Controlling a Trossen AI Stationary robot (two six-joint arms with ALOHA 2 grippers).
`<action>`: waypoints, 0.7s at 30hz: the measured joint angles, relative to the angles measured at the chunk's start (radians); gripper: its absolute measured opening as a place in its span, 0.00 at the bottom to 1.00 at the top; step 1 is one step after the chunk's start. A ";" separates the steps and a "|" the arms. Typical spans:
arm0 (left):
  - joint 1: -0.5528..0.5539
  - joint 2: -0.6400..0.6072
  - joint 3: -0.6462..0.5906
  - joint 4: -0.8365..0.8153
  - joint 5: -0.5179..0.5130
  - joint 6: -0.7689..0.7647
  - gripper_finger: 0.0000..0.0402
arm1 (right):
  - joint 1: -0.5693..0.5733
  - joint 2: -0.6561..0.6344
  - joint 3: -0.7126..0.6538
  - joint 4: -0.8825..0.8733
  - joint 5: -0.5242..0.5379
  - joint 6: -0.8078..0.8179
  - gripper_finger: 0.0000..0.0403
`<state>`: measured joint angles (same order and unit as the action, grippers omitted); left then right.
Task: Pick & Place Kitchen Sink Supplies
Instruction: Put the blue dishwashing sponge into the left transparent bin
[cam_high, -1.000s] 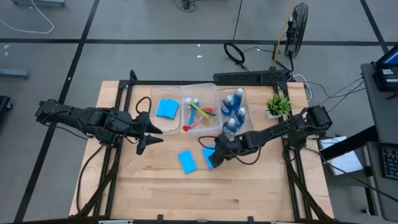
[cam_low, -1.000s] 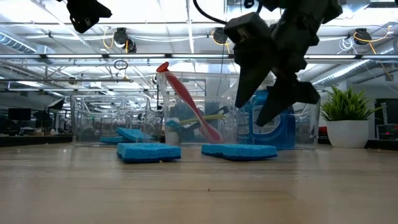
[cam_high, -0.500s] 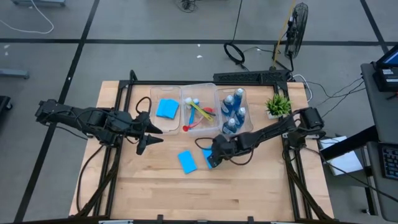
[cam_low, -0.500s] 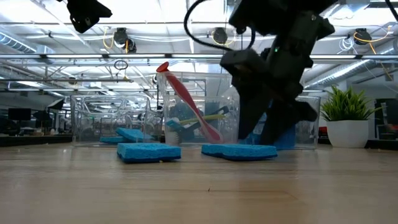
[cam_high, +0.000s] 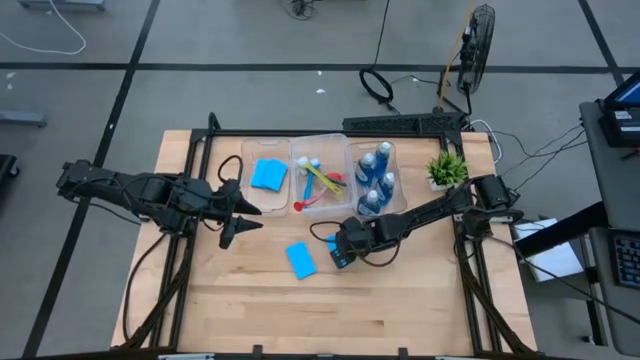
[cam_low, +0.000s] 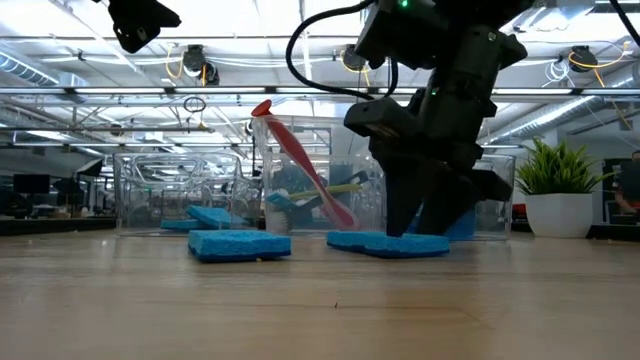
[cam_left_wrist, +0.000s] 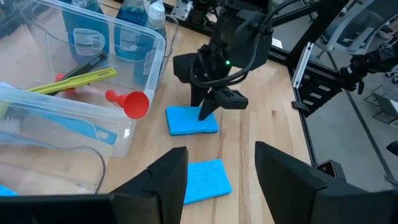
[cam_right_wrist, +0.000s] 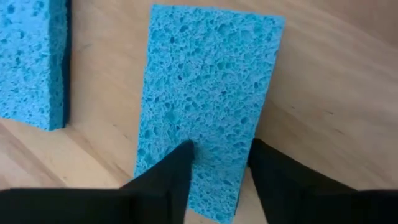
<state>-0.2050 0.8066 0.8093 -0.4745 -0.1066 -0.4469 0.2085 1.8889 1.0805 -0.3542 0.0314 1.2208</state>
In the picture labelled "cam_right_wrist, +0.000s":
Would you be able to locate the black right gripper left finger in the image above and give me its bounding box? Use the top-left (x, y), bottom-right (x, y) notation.
top-left (0, 139), bottom-right (195, 224)

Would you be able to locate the blue sponge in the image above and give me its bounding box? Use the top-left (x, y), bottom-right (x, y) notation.
top-left (0, 0), bottom-right (72, 131)
top-left (134, 3), bottom-right (286, 224)

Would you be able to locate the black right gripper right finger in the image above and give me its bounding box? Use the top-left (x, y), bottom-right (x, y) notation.
top-left (248, 138), bottom-right (398, 224)

